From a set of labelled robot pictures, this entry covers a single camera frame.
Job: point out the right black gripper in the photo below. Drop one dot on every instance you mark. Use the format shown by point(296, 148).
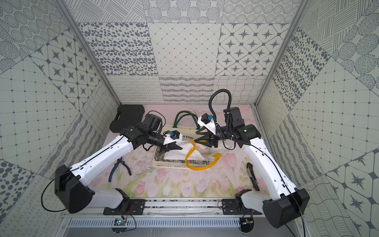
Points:
point(208, 135)

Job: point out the yellow handled illustrated tote bag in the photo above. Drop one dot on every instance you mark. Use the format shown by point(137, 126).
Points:
point(194, 156)

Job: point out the starry night canvas tote bag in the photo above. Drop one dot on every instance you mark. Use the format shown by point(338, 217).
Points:
point(187, 110)

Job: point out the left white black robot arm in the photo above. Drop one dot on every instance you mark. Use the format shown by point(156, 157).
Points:
point(72, 184)

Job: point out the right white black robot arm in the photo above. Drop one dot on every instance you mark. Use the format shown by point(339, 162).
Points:
point(277, 182)

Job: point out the black plastic tool case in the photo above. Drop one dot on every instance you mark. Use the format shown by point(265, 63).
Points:
point(126, 116)

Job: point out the right small circuit board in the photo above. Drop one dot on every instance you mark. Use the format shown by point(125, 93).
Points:
point(246, 224)

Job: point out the small circuit board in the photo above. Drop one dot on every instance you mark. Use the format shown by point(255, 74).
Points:
point(246, 224)
point(120, 223)

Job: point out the left small circuit board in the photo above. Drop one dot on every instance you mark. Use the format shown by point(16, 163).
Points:
point(120, 223)

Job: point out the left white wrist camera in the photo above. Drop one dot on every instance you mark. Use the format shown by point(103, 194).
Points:
point(172, 137)

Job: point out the blue handled pliers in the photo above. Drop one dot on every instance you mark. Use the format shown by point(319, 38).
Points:
point(115, 170)

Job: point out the aluminium rail frame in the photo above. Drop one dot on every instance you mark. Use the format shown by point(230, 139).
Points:
point(183, 204)

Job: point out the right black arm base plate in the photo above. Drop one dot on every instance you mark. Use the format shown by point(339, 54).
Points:
point(230, 206)

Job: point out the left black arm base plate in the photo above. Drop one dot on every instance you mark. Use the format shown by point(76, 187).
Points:
point(131, 206)

